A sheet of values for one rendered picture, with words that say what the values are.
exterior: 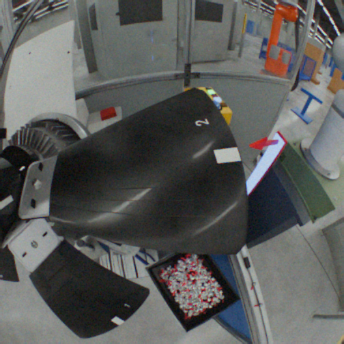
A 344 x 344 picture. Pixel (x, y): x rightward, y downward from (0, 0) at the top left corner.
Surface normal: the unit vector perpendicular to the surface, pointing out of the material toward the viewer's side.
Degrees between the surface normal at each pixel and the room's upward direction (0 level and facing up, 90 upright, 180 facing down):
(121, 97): 90
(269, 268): 0
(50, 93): 50
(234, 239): 30
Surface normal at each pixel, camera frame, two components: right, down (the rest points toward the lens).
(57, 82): 0.18, 0.25
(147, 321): 0.01, -0.57
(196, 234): 0.18, -0.24
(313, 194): -0.96, 0.22
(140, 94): 0.23, 0.80
